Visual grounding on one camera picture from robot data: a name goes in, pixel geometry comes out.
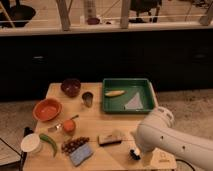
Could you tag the dark red bowl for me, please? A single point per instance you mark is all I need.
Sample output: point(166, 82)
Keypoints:
point(71, 87)

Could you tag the dark bowl on shelf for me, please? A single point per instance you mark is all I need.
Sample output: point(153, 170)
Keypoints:
point(93, 21)

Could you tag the white handled black brush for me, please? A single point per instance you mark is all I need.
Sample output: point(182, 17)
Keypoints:
point(134, 154)

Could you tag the white triangular cloth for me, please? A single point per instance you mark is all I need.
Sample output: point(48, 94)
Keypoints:
point(134, 103)

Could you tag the wooden board eraser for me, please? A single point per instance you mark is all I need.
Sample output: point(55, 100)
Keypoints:
point(109, 138)

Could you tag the bunch of brown grapes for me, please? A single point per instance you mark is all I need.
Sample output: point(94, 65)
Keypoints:
point(71, 145)

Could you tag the green plastic tray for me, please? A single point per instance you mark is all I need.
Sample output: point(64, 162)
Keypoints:
point(131, 86)

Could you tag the green chili pepper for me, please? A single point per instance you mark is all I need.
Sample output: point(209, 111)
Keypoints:
point(49, 140)

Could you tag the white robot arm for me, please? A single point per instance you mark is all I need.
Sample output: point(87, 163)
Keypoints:
point(155, 131)

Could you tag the yellow banana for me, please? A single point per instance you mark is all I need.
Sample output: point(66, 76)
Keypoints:
point(114, 93)

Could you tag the white round container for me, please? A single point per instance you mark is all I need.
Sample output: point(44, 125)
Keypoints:
point(31, 143)

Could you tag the blue sponge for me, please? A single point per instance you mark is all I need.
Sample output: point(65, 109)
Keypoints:
point(81, 154)

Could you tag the metal cup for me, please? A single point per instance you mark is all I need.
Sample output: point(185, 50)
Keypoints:
point(87, 99)

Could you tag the black chair base left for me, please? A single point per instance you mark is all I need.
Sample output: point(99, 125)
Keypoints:
point(19, 14)

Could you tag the orange bowl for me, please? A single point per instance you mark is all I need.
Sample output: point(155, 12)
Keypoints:
point(47, 109)

